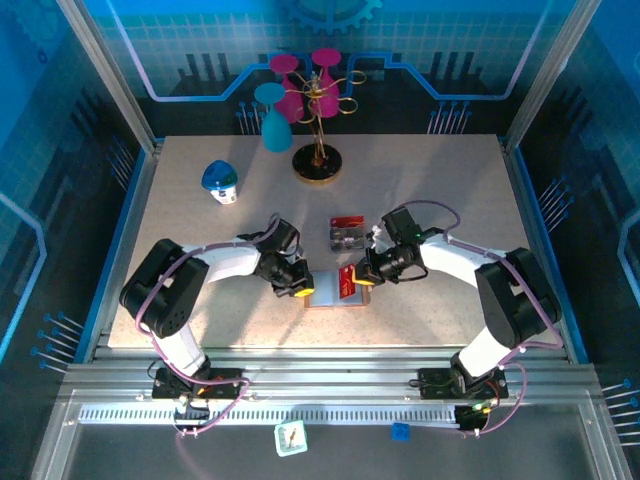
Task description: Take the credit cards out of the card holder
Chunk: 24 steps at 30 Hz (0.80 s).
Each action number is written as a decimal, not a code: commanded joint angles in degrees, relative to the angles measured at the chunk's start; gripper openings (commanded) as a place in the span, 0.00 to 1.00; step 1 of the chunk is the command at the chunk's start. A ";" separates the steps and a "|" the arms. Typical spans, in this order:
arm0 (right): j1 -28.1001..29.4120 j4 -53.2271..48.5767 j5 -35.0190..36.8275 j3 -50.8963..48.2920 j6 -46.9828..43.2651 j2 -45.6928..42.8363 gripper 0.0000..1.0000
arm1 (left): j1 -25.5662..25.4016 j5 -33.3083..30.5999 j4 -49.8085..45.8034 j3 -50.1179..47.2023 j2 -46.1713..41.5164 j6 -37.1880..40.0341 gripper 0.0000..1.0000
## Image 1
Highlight black electronics board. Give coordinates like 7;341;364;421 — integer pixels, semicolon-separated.
173;399;211;432
454;403;490;434

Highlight magenta wine glass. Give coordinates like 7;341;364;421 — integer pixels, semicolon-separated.
309;47;343;119
268;53;305;124

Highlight aluminium frame post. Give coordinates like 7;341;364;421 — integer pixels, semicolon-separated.
55;0;164;155
501;0;602;151

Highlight slotted grey cable duct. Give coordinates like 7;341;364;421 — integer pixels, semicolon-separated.
78;404;461;426

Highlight small red black item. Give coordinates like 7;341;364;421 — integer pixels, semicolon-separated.
327;212;367;255

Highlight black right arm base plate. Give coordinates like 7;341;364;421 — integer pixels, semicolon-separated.
417;367;510;401

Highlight brown wooden case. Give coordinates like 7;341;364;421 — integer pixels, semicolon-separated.
305;268;373;309

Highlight gold glass rack black base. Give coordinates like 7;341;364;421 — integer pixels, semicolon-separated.
285;69;360;185

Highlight teal wine glass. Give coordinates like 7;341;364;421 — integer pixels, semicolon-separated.
253;82;294;154

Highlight white green square tile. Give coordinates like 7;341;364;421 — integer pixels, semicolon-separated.
273;419;309;458

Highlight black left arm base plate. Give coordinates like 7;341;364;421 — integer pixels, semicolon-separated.
152;368;245;401

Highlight white cup with blue lid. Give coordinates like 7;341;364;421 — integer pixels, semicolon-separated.
200;159;240;207

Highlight aluminium front rail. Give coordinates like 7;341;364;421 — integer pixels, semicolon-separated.
58;346;604;402

